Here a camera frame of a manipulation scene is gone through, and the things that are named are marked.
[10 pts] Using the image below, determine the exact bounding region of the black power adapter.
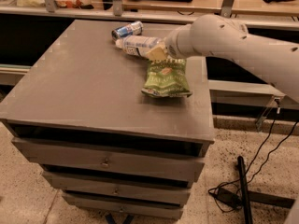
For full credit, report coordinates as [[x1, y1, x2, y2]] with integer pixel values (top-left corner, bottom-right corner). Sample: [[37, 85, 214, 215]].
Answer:
[[216, 188, 242, 208]]

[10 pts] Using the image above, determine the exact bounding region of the black metal stand leg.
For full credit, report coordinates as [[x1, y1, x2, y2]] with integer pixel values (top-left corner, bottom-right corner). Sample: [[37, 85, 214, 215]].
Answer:
[[237, 156, 295, 224]]

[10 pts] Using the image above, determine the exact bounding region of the black cable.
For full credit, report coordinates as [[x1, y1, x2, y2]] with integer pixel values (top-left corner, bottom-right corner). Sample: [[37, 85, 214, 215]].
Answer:
[[207, 107, 299, 213]]

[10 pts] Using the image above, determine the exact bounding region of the redbull can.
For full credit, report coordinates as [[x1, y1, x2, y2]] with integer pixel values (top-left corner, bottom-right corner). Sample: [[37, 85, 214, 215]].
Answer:
[[111, 21, 143, 41]]

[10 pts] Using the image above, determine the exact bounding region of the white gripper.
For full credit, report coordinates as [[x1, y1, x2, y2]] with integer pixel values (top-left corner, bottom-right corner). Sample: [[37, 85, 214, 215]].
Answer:
[[146, 30, 186, 61]]

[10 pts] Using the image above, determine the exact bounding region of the top grey drawer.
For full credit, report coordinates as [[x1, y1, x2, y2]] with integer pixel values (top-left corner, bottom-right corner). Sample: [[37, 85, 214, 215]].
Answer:
[[12, 137, 204, 182]]

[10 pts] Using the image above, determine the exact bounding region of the green kettle chips bag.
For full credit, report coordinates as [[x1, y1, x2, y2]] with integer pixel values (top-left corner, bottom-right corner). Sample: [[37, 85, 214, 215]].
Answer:
[[141, 59, 192, 98]]

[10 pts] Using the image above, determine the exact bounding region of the middle grey drawer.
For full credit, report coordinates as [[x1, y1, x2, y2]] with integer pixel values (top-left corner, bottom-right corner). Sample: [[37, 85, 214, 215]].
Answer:
[[43, 171, 191, 206]]

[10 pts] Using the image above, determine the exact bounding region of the bottom grey drawer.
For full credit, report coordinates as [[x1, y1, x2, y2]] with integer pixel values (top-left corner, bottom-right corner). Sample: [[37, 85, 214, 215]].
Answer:
[[62, 192, 183, 219]]

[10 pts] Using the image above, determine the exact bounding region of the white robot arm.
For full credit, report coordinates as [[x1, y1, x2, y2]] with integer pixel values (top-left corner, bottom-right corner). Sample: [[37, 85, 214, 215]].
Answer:
[[166, 15, 299, 224]]

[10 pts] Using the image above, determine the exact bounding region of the grey drawer cabinet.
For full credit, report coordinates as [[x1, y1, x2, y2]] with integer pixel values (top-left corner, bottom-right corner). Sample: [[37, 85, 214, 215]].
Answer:
[[1, 20, 214, 209]]

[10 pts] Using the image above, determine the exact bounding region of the blue plastic water bottle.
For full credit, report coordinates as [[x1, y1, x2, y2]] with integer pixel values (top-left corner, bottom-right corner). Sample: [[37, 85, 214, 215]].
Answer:
[[115, 35, 163, 58]]

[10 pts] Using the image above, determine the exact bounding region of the grey drawer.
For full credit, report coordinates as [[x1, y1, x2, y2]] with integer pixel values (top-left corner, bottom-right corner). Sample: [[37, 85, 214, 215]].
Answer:
[[43, 171, 191, 206], [12, 137, 204, 182], [62, 192, 183, 219]]

